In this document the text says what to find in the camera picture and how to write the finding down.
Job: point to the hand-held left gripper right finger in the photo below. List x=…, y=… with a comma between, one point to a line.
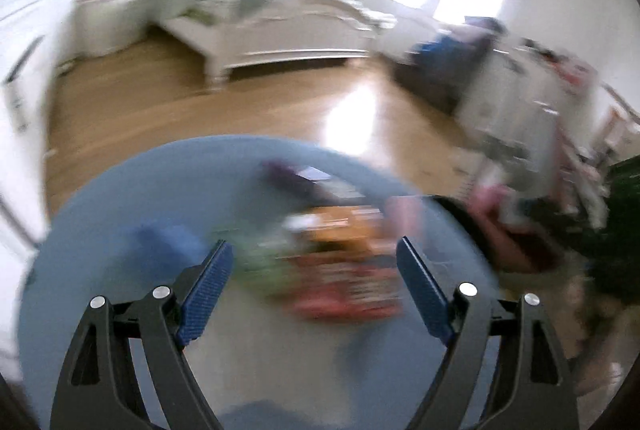
x=422, y=290

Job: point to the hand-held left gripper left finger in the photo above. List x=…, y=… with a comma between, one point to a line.
x=205, y=297

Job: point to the green wrapper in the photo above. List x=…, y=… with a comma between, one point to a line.
x=260, y=267

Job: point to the blue cloth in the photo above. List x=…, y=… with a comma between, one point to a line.
x=170, y=237

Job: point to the red snack packet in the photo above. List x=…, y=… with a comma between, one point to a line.
x=350, y=292

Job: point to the orange snack packet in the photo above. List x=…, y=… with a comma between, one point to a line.
x=345, y=225

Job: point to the black bin with pink liner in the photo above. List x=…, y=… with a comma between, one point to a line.
x=510, y=235

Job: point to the white paper card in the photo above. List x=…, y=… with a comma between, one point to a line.
x=330, y=182

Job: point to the dark purple wrapper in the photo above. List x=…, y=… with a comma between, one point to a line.
x=287, y=180

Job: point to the dark green plant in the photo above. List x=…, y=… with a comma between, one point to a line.
x=617, y=230

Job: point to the white dresser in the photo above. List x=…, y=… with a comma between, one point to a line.
x=505, y=100

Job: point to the dark chair with blue clothes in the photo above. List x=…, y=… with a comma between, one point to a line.
x=445, y=60

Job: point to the white bedside cabinet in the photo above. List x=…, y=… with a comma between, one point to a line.
x=102, y=25

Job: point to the white bed frame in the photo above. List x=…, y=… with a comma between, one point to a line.
x=280, y=35

